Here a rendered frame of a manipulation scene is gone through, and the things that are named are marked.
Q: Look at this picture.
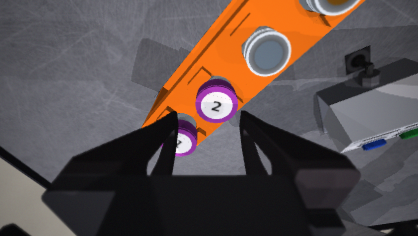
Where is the white threaded tube neck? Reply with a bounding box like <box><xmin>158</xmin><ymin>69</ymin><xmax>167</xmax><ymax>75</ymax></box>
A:
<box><xmin>306</xmin><ymin>0</ymin><xmax>360</xmax><ymax>16</ymax></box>

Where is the black table edge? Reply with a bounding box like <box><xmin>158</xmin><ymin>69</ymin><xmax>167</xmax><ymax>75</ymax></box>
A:
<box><xmin>0</xmin><ymin>147</ymin><xmax>418</xmax><ymax>231</ymax></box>

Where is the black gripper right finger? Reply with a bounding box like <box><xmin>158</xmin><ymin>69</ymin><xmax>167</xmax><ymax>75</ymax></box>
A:
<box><xmin>239</xmin><ymin>110</ymin><xmax>361</xmax><ymax>211</ymax></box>

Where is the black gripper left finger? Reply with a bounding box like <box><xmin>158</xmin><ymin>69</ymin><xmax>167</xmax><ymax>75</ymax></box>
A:
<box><xmin>58</xmin><ymin>111</ymin><xmax>179</xmax><ymax>175</ymax></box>

